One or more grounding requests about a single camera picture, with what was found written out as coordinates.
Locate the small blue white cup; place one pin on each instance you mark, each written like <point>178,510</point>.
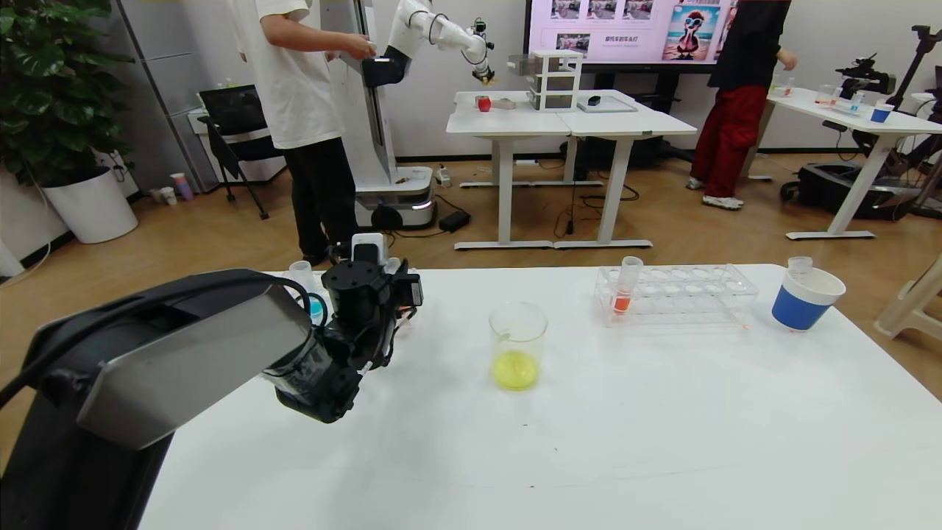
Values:
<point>880,115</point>

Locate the grey flat tray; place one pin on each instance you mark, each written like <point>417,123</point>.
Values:
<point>607,107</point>

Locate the beige plastic stool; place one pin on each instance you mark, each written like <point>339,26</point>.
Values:
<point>909,309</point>

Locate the white drawer unit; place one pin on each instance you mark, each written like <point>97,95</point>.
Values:
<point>553,82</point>

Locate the white planter pot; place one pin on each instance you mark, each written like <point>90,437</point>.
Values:
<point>90,207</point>

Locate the long white desk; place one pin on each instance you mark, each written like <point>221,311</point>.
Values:
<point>839,110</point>

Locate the white standing desk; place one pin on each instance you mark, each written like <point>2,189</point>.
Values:
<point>625,125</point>
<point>500,125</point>

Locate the blue white paper cup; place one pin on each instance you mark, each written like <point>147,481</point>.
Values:
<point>802,311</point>

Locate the black power adapter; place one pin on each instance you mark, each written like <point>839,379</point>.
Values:
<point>455,221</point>

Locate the red pigment test tube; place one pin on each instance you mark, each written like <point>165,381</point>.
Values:
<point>622,300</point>
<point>394,265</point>

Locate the large wall screen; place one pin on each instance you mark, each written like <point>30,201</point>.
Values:
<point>633,29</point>

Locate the black screen stand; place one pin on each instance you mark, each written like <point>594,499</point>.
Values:
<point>647,153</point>

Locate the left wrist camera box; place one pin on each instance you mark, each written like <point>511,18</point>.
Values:
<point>369,249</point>

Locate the black office chair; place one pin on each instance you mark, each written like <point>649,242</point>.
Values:
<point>235,110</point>

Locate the yellow pigment test tube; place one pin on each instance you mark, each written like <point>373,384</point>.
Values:
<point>800,266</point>

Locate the white power strip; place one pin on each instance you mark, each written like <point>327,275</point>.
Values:
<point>443,177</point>

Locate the pink drinking cup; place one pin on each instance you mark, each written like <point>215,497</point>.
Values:
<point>181,188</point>

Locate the blue pigment test tube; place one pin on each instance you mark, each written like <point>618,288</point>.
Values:
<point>300,274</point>

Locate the clear glass beaker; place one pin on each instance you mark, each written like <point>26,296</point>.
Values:
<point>516,368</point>

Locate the person in red trousers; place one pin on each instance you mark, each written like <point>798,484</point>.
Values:
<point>728,132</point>

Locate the clear acrylic test tube rack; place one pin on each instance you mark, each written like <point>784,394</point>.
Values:
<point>409,322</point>
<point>677,298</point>
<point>784,89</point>
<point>837,105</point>

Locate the person in white t-shirt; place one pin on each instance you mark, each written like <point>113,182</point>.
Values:
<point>294,88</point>

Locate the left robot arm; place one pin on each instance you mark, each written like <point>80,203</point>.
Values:
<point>184,353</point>

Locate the white tower robot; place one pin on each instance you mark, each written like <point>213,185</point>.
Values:
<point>386,162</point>

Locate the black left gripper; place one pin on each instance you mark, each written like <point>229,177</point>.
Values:
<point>401,291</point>

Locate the black orange robot arm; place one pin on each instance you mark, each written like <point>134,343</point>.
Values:
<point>872,77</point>

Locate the green leafy plant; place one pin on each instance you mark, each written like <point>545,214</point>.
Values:
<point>51,88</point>

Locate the grey metal cabinet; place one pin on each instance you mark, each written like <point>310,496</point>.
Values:
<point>169,59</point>

